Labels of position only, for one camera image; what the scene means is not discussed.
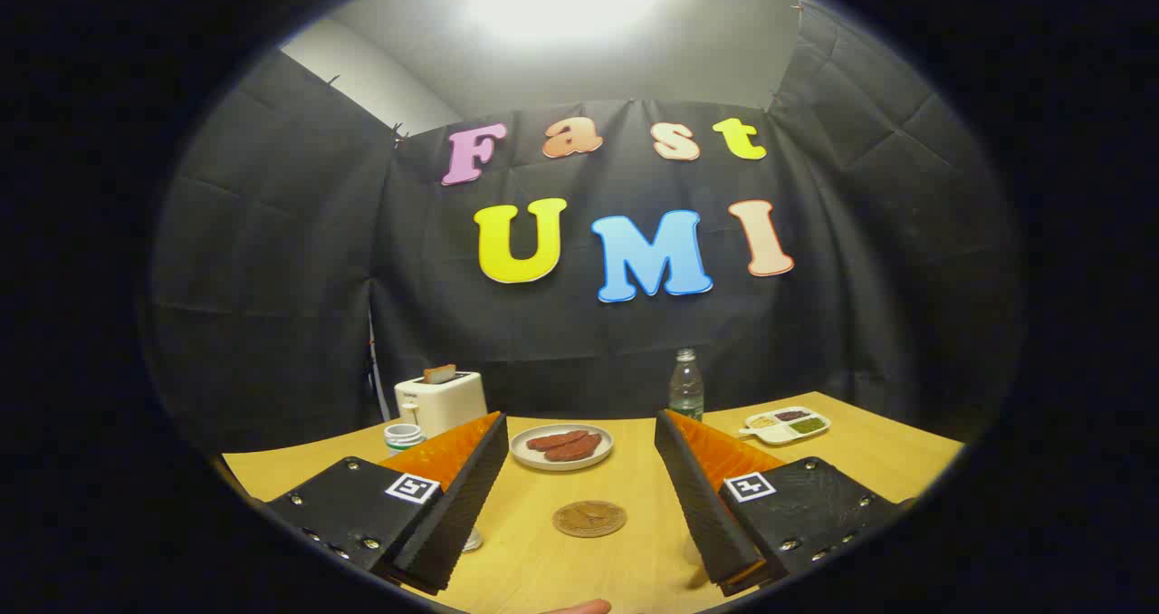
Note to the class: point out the black backdrop cloth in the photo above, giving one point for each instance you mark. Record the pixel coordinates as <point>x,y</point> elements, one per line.
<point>589,342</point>

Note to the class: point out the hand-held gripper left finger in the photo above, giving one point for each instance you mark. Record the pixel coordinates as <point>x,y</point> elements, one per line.
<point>462,514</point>

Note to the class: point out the white round plate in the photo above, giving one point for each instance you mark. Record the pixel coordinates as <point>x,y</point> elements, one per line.
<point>523,451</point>

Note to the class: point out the slice of toast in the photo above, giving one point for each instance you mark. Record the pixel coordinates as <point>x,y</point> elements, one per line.
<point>440,374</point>

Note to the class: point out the wooden table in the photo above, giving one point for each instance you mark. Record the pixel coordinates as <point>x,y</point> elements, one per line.
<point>625,569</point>

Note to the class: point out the round cork coaster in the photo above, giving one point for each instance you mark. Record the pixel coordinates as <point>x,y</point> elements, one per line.
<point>589,518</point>

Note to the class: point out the red meat slice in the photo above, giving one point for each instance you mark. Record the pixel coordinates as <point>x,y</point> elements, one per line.
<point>554,439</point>
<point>577,450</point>

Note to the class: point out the white divided dish with beans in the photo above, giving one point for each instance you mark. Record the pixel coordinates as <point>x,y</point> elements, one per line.
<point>770,435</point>

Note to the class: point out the white toaster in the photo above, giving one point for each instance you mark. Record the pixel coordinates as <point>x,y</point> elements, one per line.
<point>444,403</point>

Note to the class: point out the clear water bottle green label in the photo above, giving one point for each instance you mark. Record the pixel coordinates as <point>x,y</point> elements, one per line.
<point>685,388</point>

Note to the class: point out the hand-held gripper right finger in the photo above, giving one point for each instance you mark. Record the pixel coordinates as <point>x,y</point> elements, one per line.
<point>702,505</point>

